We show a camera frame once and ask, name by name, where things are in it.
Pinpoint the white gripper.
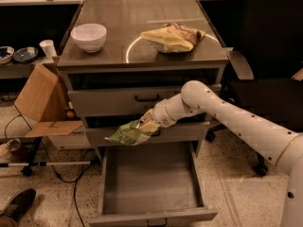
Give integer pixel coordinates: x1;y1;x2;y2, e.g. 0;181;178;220
139;99;176;133

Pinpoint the green jalapeno chip bag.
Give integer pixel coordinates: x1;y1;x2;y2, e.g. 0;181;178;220
106;119;153;146

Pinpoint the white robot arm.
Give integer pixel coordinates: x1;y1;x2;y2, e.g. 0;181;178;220
139;80;303;227

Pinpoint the grey top drawer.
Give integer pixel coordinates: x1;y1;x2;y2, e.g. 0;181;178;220
68;86;181;117

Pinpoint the grey drawer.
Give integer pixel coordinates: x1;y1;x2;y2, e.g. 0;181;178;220
68;86;181;117
89;142;217;227
85;121;210;147

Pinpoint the grey middle drawer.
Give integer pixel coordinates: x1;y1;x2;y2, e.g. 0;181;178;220
85;121;210;147

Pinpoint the grey bottom drawer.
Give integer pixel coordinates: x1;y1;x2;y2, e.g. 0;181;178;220
89;142;217;227

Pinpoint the grey drawer cabinet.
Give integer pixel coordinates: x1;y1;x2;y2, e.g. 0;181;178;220
56;0;230;163

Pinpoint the yellow brown chip bag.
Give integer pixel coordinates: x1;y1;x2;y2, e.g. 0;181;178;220
140;23;205;54

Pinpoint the small orange ball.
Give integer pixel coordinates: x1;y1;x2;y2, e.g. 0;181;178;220
66;110;76;120

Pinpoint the white ceramic bowl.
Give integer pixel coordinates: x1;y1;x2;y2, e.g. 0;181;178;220
70;24;107;53

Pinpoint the open cardboard box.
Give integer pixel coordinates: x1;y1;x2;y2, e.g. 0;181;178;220
14;63;90;149

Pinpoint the black tripod stand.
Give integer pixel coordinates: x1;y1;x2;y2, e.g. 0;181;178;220
0;137;92;176

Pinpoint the white paper cup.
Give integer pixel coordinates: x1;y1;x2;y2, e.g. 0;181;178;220
40;40;57;59

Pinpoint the brown jar on floor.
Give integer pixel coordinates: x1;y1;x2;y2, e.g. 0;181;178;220
7;138;28;162

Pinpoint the blue patterned bowl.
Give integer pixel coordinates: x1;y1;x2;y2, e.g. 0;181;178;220
13;46;39;63

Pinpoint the dark shoe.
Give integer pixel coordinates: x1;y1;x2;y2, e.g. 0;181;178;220
0;188;36;227

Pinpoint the white blue bowl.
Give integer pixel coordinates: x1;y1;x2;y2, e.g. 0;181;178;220
0;46;15;64

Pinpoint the black office chair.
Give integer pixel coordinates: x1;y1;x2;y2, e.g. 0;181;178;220
205;0;303;177

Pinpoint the black floor cable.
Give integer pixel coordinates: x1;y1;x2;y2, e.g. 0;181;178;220
0;93;98;227

